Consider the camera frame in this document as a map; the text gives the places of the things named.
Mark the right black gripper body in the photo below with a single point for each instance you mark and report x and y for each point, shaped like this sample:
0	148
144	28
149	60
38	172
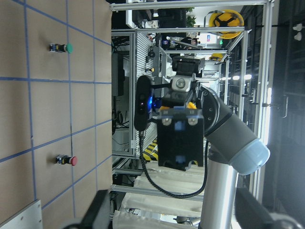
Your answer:
191	100

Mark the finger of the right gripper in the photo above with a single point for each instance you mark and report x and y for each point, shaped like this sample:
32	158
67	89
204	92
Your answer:
188	65
183	83

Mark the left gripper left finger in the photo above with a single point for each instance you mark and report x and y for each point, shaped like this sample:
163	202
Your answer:
97	215

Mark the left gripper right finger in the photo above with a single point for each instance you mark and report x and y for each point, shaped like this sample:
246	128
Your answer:
250	214

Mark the yellow push button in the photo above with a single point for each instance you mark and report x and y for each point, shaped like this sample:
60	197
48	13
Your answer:
180	135

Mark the red push button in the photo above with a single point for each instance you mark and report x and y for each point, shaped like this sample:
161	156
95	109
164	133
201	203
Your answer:
65	159

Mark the green push button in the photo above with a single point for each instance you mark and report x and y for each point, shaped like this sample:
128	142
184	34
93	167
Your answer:
54	47

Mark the yellow hard hat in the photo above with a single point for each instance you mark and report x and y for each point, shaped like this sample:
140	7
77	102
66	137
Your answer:
226	18

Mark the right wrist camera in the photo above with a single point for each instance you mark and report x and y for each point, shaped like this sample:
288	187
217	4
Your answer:
142	103

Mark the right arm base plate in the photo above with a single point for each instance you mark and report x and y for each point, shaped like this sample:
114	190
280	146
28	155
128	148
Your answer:
29	217

